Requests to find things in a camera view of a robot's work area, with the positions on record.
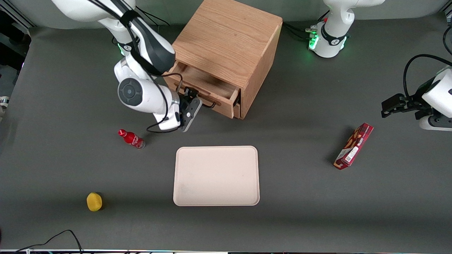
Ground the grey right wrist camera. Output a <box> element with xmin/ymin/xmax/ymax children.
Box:
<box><xmin>181</xmin><ymin>99</ymin><xmax>203</xmax><ymax>133</ymax></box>

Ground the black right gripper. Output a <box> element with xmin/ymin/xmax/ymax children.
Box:
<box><xmin>178</xmin><ymin>87</ymin><xmax>201</xmax><ymax>122</ymax></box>

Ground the red soda bottle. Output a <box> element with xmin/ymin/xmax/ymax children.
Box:
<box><xmin>118</xmin><ymin>129</ymin><xmax>145</xmax><ymax>150</ymax></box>

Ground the black hanging cable loop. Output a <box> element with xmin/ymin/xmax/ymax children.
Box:
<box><xmin>443</xmin><ymin>25</ymin><xmax>452</xmax><ymax>56</ymax></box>

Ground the wooden drawer with worn handle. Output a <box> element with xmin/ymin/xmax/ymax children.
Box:
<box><xmin>163</xmin><ymin>61</ymin><xmax>242</xmax><ymax>119</ymax></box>

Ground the wooden drawer cabinet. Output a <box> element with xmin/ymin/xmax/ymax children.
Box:
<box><xmin>171</xmin><ymin>0</ymin><xmax>283</xmax><ymax>120</ymax></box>

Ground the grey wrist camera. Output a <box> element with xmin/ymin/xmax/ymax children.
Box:
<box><xmin>181</xmin><ymin>99</ymin><xmax>203</xmax><ymax>133</ymax></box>
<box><xmin>419</xmin><ymin>114</ymin><xmax>452</xmax><ymax>132</ymax></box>

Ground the black right base cable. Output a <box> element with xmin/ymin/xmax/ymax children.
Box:
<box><xmin>136</xmin><ymin>7</ymin><xmax>171</xmax><ymax>27</ymax></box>

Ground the black base cable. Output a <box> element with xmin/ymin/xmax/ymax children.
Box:
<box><xmin>282</xmin><ymin>10</ymin><xmax>331</xmax><ymax>42</ymax></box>
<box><xmin>136</xmin><ymin>7</ymin><xmax>171</xmax><ymax>27</ymax></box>

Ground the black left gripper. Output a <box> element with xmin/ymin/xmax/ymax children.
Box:
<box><xmin>381</xmin><ymin>93</ymin><xmax>430</xmax><ymax>120</ymax></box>

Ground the thin black floor cable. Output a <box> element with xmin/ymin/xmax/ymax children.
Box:
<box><xmin>15</xmin><ymin>230</ymin><xmax>84</xmax><ymax>253</ymax></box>

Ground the aluminium frame rail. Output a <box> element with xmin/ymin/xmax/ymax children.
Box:
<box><xmin>0</xmin><ymin>0</ymin><xmax>36</xmax><ymax>29</ymax></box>

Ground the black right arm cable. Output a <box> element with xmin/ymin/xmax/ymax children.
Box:
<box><xmin>90</xmin><ymin>0</ymin><xmax>184</xmax><ymax>134</ymax></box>

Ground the black left base cable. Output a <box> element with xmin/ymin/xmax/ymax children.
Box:
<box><xmin>282</xmin><ymin>10</ymin><xmax>331</xmax><ymax>42</ymax></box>

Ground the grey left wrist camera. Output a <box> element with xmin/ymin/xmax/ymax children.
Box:
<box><xmin>419</xmin><ymin>114</ymin><xmax>452</xmax><ymax>132</ymax></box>

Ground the yellow lemon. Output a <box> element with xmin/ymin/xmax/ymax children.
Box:
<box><xmin>87</xmin><ymin>192</ymin><xmax>103</xmax><ymax>212</ymax></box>

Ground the red snack box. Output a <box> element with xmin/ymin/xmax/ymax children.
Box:
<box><xmin>333</xmin><ymin>123</ymin><xmax>374</xmax><ymax>170</ymax></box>

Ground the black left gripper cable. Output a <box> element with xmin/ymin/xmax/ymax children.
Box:
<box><xmin>404</xmin><ymin>54</ymin><xmax>452</xmax><ymax>99</ymax></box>

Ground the beige plastic tray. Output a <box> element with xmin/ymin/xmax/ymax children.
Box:
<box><xmin>173</xmin><ymin>146</ymin><xmax>260</xmax><ymax>207</ymax></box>

